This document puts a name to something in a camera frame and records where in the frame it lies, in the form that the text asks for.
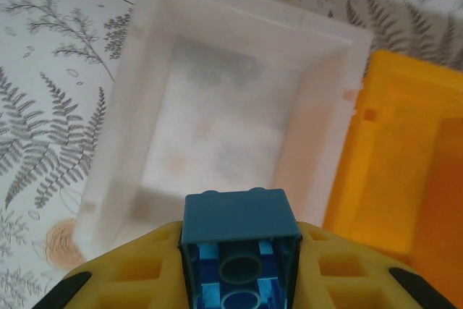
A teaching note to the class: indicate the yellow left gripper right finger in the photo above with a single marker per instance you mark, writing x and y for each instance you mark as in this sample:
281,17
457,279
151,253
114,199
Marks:
340,280

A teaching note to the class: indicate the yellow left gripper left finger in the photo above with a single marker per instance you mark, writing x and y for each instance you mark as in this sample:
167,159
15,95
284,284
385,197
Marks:
137,276

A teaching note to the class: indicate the small blue lego brick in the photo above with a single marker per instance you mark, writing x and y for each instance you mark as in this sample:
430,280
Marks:
238,215

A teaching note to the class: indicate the yellow plastic container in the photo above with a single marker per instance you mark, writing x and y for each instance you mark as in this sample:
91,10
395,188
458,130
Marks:
390,142

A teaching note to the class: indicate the white plastic container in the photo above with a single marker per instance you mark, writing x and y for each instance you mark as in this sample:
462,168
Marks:
224,124

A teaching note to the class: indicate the floral patterned table cover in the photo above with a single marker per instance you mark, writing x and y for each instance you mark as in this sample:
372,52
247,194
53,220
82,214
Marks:
54,106

